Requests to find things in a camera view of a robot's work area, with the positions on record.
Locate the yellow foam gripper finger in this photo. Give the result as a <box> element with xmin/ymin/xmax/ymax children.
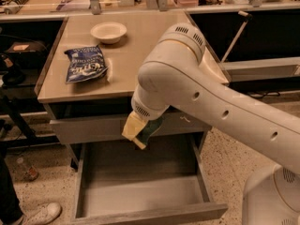
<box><xmin>122</xmin><ymin>112</ymin><xmax>147</xmax><ymax>141</ymax></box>

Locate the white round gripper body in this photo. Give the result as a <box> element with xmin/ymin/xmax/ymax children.
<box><xmin>131</xmin><ymin>94</ymin><xmax>169</xmax><ymax>121</ymax></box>

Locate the green and yellow sponge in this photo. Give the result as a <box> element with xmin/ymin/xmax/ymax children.
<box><xmin>133</xmin><ymin>117</ymin><xmax>163</xmax><ymax>149</ymax></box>

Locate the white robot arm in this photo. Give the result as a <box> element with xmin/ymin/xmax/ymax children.
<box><xmin>123</xmin><ymin>22</ymin><xmax>300</xmax><ymax>225</ymax></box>

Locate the closed grey top drawer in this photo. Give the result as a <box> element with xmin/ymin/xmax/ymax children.
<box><xmin>50</xmin><ymin>111</ymin><xmax>211</xmax><ymax>144</ymax></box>

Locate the grey drawer cabinet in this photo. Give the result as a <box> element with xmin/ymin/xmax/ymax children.
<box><xmin>34</xmin><ymin>10</ymin><xmax>233</xmax><ymax>171</ymax></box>

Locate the open grey middle drawer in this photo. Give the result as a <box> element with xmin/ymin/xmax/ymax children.
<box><xmin>70</xmin><ymin>134</ymin><xmax>228</xmax><ymax>225</ymax></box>

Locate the blue chip bag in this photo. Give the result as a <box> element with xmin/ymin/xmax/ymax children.
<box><xmin>64</xmin><ymin>46</ymin><xmax>108</xmax><ymax>83</ymax></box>

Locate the white paper bowl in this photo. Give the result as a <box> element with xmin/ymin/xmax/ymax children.
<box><xmin>90</xmin><ymin>22</ymin><xmax>127</xmax><ymax>44</ymax></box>

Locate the plastic bottle on floor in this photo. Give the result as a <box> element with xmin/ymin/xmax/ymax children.
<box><xmin>17</xmin><ymin>157</ymin><xmax>39</xmax><ymax>181</ymax></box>

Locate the white sneaker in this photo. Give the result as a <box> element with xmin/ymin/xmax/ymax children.
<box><xmin>11</xmin><ymin>202</ymin><xmax>62</xmax><ymax>225</ymax></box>

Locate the white rod with black tip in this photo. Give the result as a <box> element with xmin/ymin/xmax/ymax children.
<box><xmin>221</xmin><ymin>10</ymin><xmax>252</xmax><ymax>63</ymax></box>

